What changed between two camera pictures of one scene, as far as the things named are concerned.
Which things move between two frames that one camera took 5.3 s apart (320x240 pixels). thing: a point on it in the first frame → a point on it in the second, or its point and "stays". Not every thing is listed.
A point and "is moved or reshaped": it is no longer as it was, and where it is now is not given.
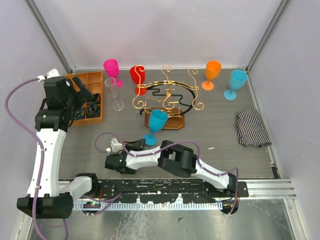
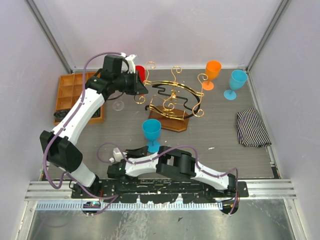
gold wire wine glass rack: x=176 y=98 is moved or reshaped
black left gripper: x=81 y=98 → x=138 y=87
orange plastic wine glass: x=212 y=69 stays
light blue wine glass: x=238 y=79 stays
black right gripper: x=135 y=146 → x=139 y=152
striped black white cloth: x=252 y=131 stays
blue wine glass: x=157 y=119 is moved or reshaped
